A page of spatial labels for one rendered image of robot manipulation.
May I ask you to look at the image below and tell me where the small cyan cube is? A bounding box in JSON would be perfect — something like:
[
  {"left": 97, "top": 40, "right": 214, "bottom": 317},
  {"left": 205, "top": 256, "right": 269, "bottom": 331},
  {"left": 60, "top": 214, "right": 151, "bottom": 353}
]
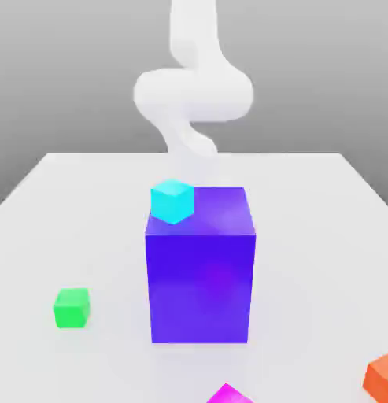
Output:
[{"left": 150, "top": 179, "right": 195, "bottom": 226}]

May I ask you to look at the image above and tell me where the small green cube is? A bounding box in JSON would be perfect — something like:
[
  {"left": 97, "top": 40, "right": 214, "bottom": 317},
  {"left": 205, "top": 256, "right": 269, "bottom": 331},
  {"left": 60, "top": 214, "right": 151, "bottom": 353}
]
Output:
[{"left": 52, "top": 287, "right": 91, "bottom": 330}]

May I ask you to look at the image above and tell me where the small magenta cube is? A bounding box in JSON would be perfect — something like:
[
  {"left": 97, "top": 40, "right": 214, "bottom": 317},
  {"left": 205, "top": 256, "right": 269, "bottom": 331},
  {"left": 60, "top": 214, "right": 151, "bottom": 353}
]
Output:
[{"left": 205, "top": 382, "right": 254, "bottom": 403}]

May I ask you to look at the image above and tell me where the large purple box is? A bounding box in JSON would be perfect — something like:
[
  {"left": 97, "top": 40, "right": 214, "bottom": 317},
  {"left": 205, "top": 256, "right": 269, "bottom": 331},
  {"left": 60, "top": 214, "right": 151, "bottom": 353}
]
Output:
[{"left": 144, "top": 186, "right": 257, "bottom": 345}]

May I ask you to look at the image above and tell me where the large orange box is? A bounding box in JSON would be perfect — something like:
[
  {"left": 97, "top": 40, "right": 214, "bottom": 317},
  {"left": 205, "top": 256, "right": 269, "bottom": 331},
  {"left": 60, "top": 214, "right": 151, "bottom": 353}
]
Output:
[{"left": 362, "top": 351, "right": 388, "bottom": 403}]

